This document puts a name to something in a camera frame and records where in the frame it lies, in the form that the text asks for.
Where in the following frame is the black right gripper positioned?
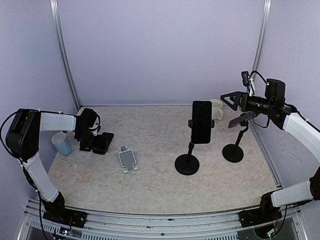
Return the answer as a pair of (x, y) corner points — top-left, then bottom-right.
(221, 90), (274, 115)

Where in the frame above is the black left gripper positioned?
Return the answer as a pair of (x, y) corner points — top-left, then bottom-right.
(75, 128), (108, 151)

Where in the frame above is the black smartphone silver edge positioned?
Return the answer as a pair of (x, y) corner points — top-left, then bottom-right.
(190, 100), (212, 145)

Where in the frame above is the black round-base phone stand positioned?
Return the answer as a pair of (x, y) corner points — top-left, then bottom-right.
(174, 119), (215, 176)

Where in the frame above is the black smartphone blue edge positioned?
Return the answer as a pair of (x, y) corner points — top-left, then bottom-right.
(91, 132), (114, 155)

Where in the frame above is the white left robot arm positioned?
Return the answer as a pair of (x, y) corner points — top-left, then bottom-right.
(0, 108), (101, 228)

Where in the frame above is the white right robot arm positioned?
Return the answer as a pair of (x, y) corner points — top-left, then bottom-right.
(220, 78), (320, 228)

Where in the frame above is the purple smartphone on stand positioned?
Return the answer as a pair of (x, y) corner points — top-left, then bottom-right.
(228, 111), (259, 129)

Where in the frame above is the grey folding phone stand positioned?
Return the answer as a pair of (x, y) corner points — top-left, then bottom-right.
(117, 146), (139, 174)

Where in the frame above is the cream ceramic mug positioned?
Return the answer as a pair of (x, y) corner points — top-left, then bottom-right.
(210, 99), (224, 120)

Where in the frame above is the light blue cup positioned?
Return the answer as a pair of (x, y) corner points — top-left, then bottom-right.
(51, 131), (72, 157)

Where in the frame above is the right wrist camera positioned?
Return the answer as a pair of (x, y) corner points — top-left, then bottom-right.
(241, 71), (250, 87)

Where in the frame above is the aluminium corner post right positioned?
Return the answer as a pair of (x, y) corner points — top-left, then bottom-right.
(252, 0), (272, 71)

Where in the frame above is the aluminium corner post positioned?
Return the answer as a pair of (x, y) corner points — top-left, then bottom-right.
(49, 0), (82, 111)
(252, 0), (272, 71)

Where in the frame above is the aluminium corner post left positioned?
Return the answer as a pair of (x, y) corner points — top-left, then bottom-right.
(49, 0), (82, 111)

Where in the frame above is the aluminium front rail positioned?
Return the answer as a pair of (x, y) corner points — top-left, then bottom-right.
(17, 198), (308, 240)

